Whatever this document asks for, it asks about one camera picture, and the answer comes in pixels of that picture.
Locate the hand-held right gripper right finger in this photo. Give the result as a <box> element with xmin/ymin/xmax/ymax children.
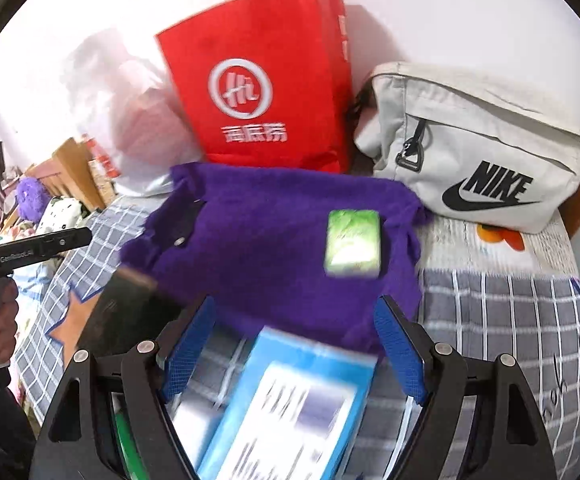
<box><xmin>374</xmin><ymin>295</ymin><xmax>558</xmax><ymax>480</ymax></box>

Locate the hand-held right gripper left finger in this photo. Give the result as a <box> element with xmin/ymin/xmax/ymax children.
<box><xmin>32</xmin><ymin>296</ymin><xmax>218</xmax><ymax>480</ymax></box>

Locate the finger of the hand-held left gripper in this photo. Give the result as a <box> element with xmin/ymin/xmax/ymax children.
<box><xmin>32</xmin><ymin>227</ymin><xmax>93</xmax><ymax>261</ymax></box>

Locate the blue packet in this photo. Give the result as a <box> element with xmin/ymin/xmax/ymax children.
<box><xmin>170</xmin><ymin>326</ymin><xmax>381</xmax><ymax>480</ymax></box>

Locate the white spotted pillow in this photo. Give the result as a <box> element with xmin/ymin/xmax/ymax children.
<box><xmin>34</xmin><ymin>197</ymin><xmax>88</xmax><ymax>236</ymax></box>

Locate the purple plush toy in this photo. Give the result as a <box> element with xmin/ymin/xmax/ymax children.
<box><xmin>16</xmin><ymin>176</ymin><xmax>53</xmax><ymax>221</ymax></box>

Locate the dark green paper bag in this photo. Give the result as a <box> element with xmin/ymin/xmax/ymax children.
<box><xmin>77</xmin><ymin>267</ymin><xmax>191</xmax><ymax>361</ymax></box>

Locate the wooden headboard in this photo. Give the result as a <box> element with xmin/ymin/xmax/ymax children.
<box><xmin>0</xmin><ymin>137</ymin><xmax>108</xmax><ymax>226</ymax></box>

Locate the grey plaid quilt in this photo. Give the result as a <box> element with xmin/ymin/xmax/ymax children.
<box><xmin>10</xmin><ymin>195</ymin><xmax>580</xmax><ymax>480</ymax></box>

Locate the green tissue packet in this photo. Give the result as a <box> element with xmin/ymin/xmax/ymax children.
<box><xmin>324</xmin><ymin>208</ymin><xmax>383</xmax><ymax>278</ymax></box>

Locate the white printed bedsheet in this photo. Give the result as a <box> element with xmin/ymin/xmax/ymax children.
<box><xmin>417</xmin><ymin>210</ymin><xmax>576</xmax><ymax>281</ymax></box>

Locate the purple fuzzy cloth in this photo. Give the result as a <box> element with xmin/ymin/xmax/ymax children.
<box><xmin>120</xmin><ymin>161</ymin><xmax>433</xmax><ymax>361</ymax></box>

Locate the white plastic bag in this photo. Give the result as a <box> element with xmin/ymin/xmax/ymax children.
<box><xmin>62</xmin><ymin>27</ymin><xmax>205</xmax><ymax>196</ymax></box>

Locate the grey sling bag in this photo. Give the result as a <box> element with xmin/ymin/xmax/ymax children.
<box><xmin>352</xmin><ymin>61</ymin><xmax>580</xmax><ymax>235</ymax></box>

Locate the red paper bag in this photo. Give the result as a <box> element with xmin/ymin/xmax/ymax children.
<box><xmin>155</xmin><ymin>0</ymin><xmax>355</xmax><ymax>175</ymax></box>

